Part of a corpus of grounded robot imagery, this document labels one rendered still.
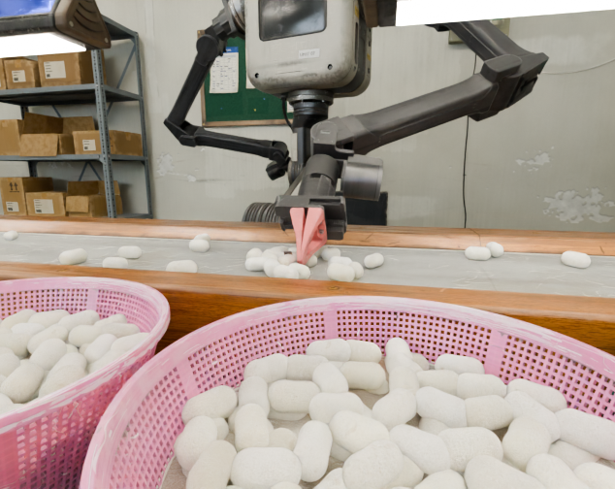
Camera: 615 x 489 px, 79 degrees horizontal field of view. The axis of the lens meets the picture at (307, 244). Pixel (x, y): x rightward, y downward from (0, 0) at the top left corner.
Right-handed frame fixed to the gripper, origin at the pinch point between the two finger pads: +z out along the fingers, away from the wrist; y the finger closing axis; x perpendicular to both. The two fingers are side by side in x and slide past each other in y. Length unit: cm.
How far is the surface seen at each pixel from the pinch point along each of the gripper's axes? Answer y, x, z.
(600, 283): 36.6, 2.8, -1.0
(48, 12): -29.6, -27.5, -14.0
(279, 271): -1.2, -3.8, 4.8
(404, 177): 19, 124, -168
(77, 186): -211, 113, -141
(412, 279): 14.5, 0.8, 1.6
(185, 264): -13.5, -4.0, 4.8
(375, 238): 9.1, 12.9, -15.7
